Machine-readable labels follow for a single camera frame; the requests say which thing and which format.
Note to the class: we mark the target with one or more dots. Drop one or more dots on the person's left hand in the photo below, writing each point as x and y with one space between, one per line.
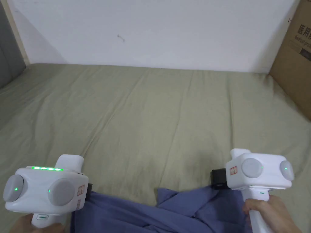
36 224

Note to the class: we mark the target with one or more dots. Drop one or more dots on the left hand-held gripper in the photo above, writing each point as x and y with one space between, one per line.
46 184

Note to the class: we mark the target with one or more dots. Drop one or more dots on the bed with pale green sheet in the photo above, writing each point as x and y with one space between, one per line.
145 116

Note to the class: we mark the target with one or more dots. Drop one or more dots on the blue shirt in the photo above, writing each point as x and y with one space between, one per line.
165 211

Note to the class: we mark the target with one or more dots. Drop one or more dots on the person's right hand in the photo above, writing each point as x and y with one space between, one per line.
272 213

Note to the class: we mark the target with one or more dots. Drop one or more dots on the brown cardboard carton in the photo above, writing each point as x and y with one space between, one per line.
294 55

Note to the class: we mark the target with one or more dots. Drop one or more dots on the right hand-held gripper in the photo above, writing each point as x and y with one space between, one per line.
252 170

